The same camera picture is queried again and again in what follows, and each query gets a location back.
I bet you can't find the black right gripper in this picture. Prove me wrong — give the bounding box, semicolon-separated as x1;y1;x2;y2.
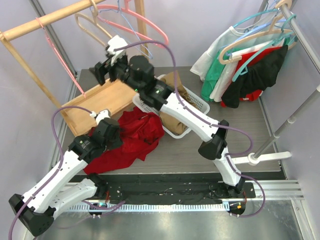
90;51;144;94

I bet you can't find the red skirt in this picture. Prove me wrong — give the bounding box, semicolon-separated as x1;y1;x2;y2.
83;107;165;175

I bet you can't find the beige plastic hanger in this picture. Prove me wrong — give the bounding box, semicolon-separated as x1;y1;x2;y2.
74;0;113;48

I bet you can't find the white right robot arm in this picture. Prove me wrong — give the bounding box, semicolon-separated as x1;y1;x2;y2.
89;55;245;198

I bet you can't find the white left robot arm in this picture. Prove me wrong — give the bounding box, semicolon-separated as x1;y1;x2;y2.
8;117;122;237

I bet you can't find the thick pink plastic hanger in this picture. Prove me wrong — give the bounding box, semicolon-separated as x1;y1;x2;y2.
96;0;169;45

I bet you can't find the beige hanger on metal rack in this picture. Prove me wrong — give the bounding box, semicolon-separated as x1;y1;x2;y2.
218;13;291;65

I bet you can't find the teal plastic hanger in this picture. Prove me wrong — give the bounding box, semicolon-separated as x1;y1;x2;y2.
221;12;298;82

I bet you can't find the light blue hanger on rack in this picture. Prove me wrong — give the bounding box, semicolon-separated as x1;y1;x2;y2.
261;0;284;24

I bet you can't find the wooden clothes rack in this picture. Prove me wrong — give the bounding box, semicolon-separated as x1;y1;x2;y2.
0;0;151;137

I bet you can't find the tan cloth in basket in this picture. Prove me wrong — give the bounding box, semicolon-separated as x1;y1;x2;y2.
159;71;206;140

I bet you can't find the white mesh basket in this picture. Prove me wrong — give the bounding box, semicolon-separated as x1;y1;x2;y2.
132;85;217;142

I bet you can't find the green garment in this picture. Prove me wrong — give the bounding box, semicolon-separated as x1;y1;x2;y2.
201;38;289;103

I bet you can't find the white garment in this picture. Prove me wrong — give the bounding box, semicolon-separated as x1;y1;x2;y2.
190;10;277;102

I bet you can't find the red garment on rack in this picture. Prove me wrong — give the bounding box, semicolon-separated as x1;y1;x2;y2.
235;46;281;102

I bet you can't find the metal clothes rack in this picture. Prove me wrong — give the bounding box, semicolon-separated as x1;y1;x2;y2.
232;0;320;166

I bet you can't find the black garment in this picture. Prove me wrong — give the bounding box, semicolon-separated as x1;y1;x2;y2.
220;45;288;109

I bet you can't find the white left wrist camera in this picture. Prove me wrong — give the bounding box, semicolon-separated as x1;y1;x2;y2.
95;109;111;125

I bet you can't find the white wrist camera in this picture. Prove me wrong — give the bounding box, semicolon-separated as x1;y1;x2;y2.
106;35;128;66
95;109;111;125

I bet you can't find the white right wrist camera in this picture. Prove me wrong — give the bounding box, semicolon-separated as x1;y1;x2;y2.
106;35;128;66

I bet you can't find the blue wire hanger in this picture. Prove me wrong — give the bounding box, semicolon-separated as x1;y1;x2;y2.
89;0;153;60

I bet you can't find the pink wire hanger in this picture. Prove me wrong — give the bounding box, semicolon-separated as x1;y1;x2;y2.
35;16;87;98

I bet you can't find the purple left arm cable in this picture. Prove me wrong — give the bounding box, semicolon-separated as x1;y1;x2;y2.
8;106;126;240

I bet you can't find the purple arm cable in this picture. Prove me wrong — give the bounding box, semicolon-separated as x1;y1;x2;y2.
117;39;266;218
8;106;126;240

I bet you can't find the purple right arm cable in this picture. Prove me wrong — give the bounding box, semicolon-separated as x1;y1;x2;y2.
117;39;266;218

